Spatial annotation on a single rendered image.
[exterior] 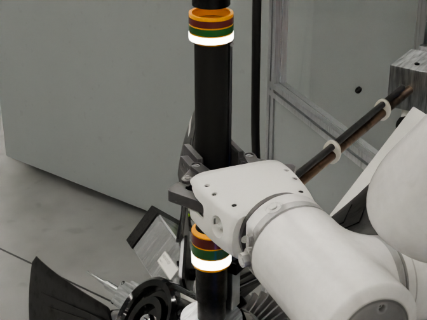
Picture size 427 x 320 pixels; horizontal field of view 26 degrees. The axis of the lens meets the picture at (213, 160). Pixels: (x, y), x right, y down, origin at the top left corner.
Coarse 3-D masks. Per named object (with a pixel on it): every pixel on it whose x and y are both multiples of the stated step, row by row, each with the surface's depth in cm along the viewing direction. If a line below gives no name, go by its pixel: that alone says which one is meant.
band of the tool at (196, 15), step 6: (192, 12) 90; (198, 12) 91; (204, 12) 91; (210, 12) 91; (216, 12) 91; (222, 12) 91; (228, 12) 90; (192, 18) 88; (198, 18) 87; (204, 18) 87; (210, 18) 87; (216, 18) 87; (222, 18) 87; (228, 18) 88; (198, 36) 88; (222, 36) 88
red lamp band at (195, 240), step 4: (192, 236) 99; (192, 240) 99; (196, 240) 98; (200, 240) 98; (204, 240) 98; (196, 244) 98; (200, 244) 98; (204, 244) 98; (208, 244) 98; (212, 244) 98; (216, 244) 98; (204, 248) 98; (208, 248) 98; (212, 248) 98; (216, 248) 98; (220, 248) 98
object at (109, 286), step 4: (88, 272) 154; (92, 276) 153; (96, 276) 152; (100, 280) 150; (104, 280) 150; (104, 284) 148; (108, 284) 147; (112, 284) 147; (108, 288) 147; (112, 288) 146; (116, 288) 145; (112, 292) 146
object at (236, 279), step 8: (232, 256) 103; (232, 264) 102; (232, 272) 103; (232, 280) 103; (232, 288) 104; (232, 296) 104; (192, 304) 106; (232, 304) 105; (184, 312) 105; (192, 312) 105; (232, 312) 105; (240, 312) 105
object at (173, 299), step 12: (144, 288) 116; (156, 288) 115; (168, 288) 112; (180, 288) 113; (132, 300) 117; (144, 300) 115; (156, 300) 113; (168, 300) 111; (180, 300) 110; (120, 312) 117; (132, 312) 115; (144, 312) 115; (156, 312) 112; (168, 312) 110; (180, 312) 109
